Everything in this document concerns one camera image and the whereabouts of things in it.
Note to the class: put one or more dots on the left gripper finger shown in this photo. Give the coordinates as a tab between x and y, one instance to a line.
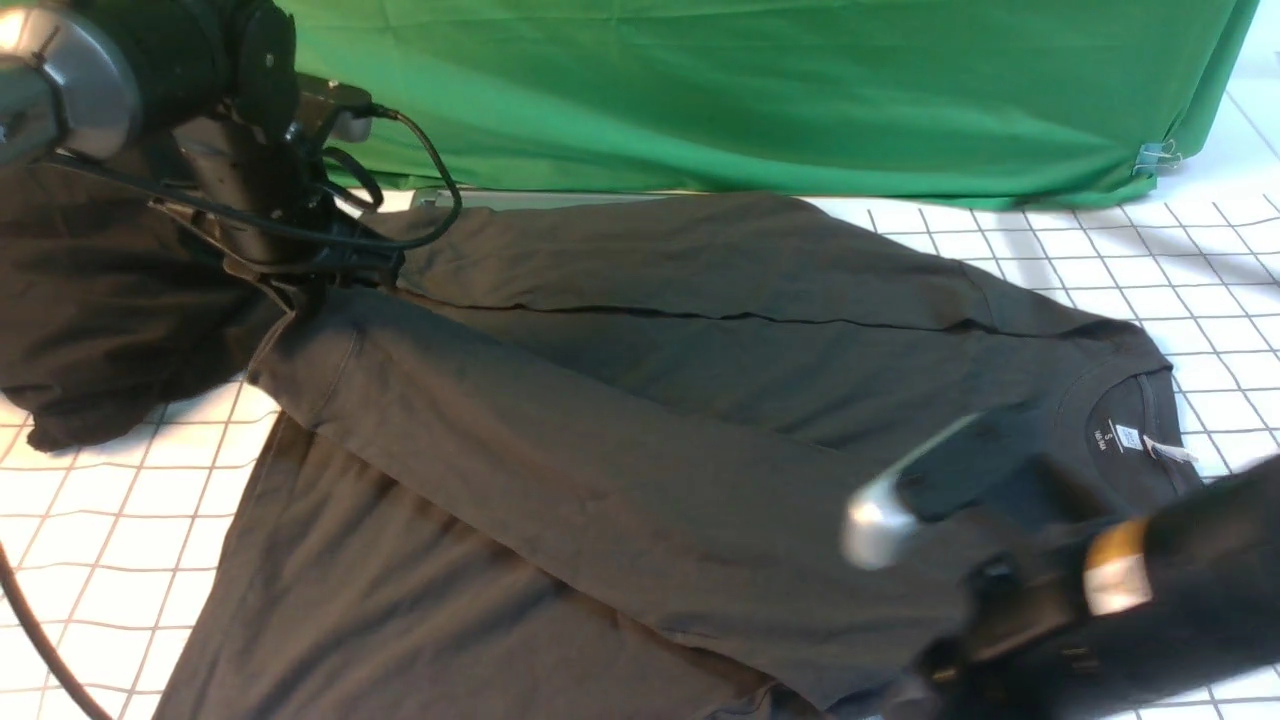
373	268

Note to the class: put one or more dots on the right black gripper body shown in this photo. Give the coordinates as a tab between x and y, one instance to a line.
1022	651

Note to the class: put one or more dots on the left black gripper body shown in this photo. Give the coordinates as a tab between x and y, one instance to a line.
266	179

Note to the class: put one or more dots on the gray long-sleeve top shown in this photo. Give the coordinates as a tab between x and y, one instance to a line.
592	463

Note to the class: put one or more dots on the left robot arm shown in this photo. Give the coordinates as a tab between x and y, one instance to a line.
198	106

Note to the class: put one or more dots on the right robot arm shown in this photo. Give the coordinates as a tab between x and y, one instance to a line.
1112	619

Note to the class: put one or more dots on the pile of dark clothes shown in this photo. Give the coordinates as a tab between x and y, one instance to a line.
109	308

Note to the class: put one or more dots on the white grid-pattern mat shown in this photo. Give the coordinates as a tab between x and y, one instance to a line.
116	546

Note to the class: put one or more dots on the green backdrop cloth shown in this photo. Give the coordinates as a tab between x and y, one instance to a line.
986	104

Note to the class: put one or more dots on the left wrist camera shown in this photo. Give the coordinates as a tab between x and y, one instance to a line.
332	110

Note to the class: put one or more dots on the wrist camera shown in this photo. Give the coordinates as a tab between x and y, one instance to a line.
991	469
332	110

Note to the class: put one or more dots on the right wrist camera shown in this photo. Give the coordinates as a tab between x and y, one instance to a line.
991	469

